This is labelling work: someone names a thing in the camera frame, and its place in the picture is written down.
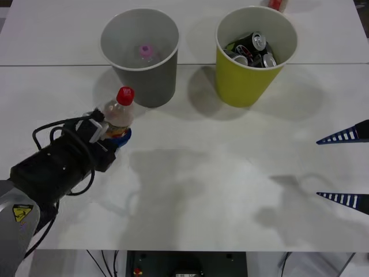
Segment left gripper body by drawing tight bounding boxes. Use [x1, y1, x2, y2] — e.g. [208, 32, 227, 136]
[75, 137, 119, 173]

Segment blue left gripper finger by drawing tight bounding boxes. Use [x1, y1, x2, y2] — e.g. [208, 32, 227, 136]
[108, 128, 133, 148]

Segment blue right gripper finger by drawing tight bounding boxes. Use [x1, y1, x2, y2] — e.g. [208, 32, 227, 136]
[316, 192, 369, 216]
[316, 119, 369, 145]

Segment clear bottle red cap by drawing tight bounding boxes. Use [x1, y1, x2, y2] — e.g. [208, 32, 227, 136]
[99, 85, 135, 140]

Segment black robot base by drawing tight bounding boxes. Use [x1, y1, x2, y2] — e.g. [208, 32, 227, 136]
[126, 250, 247, 277]

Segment grey plastic bin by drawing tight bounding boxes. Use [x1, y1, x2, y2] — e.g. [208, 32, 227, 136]
[100, 8, 180, 109]

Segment clear bottle pink cap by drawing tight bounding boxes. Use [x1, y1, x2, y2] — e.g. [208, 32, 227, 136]
[133, 43, 162, 65]

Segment silver-topped drink can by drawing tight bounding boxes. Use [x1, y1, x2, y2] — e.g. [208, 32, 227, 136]
[260, 51, 278, 69]
[223, 48, 249, 66]

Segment yellow-green plastic bin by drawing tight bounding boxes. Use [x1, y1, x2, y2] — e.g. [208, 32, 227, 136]
[214, 6, 299, 109]

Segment black drink can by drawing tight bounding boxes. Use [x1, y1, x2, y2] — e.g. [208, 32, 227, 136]
[226, 31, 268, 53]

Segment black can red print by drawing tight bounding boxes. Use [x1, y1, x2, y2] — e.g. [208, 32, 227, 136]
[234, 44, 255, 59]

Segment black cable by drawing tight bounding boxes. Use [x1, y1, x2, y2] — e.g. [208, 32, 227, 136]
[85, 249, 101, 277]
[277, 251, 289, 277]
[100, 249, 114, 277]

